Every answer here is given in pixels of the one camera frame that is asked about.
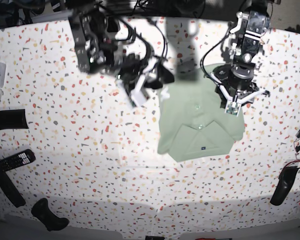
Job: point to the black curved handle left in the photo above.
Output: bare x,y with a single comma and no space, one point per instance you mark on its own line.
52,222

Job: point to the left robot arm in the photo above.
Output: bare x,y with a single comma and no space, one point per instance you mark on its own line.
235,80

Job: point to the black TV remote control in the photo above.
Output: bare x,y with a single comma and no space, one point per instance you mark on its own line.
17,160

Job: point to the green T-shirt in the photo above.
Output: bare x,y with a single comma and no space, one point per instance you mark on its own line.
192,123

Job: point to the long black bar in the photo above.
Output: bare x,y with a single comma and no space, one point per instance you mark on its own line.
10,191

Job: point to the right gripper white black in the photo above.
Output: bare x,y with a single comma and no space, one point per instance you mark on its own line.
135,78

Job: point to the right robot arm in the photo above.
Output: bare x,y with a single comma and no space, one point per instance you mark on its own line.
105,43

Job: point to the black curved handle right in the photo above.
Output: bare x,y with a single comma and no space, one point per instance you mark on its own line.
286,180

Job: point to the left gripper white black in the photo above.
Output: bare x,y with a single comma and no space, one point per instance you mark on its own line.
233,99

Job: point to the red handled screwdriver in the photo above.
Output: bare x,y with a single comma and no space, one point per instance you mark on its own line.
213,238

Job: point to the terrazzo patterned table cloth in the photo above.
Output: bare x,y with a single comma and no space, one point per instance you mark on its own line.
96,157

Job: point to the black cylinder tube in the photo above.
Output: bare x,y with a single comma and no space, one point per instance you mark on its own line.
13,119

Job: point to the black curved handle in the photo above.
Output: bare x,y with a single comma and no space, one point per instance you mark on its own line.
286,180
52,222

